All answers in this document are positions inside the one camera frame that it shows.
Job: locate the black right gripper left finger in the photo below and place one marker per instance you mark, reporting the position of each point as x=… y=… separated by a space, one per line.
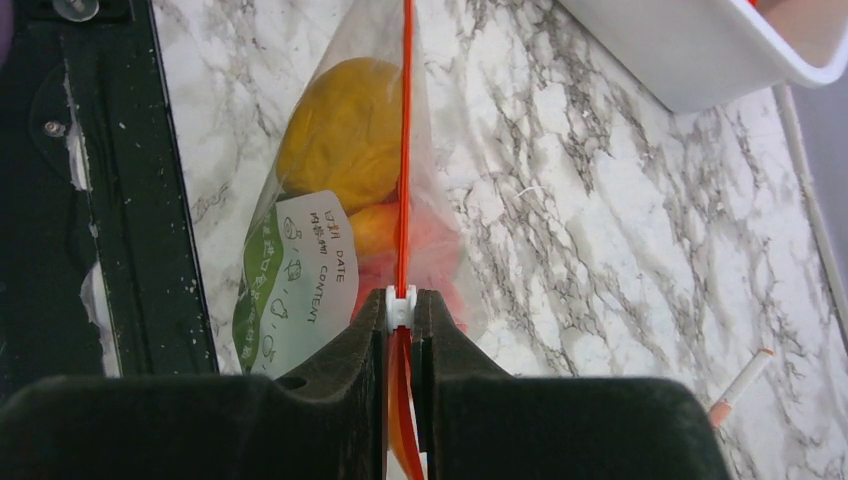
x=324 y=419

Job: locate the small yellow mango toy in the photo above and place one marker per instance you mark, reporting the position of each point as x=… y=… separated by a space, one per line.
x=345 y=134

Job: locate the white plastic bin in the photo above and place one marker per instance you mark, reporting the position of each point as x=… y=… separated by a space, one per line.
x=694 y=55

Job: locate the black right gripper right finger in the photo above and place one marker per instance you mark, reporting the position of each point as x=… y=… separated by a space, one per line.
x=476 y=421

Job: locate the white marker pen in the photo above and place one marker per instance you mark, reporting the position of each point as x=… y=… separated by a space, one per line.
x=724 y=404

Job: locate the clear zip bag orange zipper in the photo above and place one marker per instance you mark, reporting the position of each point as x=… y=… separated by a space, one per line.
x=300 y=270

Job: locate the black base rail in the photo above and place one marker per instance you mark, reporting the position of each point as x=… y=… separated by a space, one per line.
x=99 y=270

